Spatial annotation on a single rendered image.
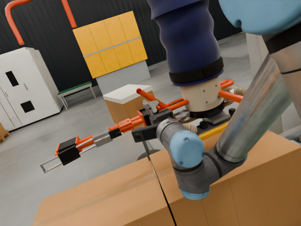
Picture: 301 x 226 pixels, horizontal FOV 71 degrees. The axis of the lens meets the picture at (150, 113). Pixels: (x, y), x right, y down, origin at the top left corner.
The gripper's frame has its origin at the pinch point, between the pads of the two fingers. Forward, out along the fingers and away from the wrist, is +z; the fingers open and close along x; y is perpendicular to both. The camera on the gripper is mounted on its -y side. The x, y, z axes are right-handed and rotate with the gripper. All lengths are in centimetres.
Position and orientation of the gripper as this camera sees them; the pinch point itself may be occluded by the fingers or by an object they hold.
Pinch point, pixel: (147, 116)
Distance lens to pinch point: 88.9
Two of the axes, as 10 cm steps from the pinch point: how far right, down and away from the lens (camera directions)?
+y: 9.1, -3.7, 1.6
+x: -3.1, -8.9, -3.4
